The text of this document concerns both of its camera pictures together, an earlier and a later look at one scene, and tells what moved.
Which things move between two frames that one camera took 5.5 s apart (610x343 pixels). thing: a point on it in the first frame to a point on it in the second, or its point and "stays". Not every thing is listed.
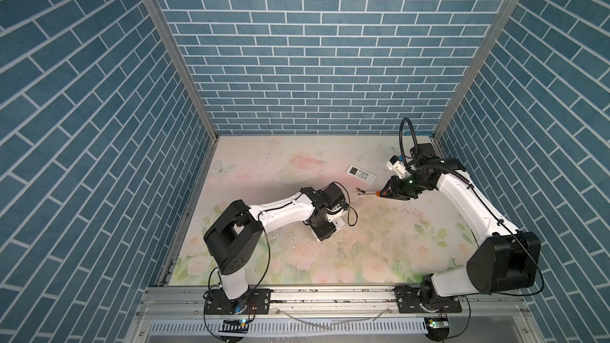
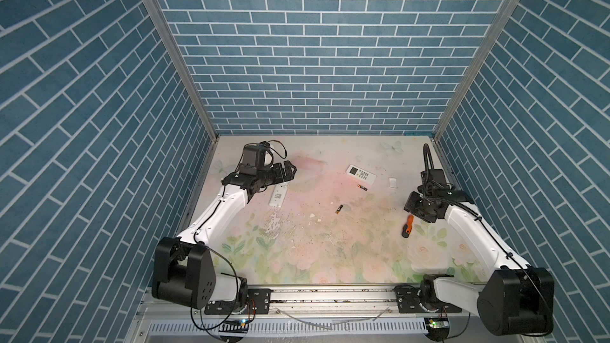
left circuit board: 235,326 stays
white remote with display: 361,174 stays
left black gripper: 326,232 to 279,177
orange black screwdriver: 378,194 to 407,227
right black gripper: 395,190 to 410,205
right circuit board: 438,324 stays
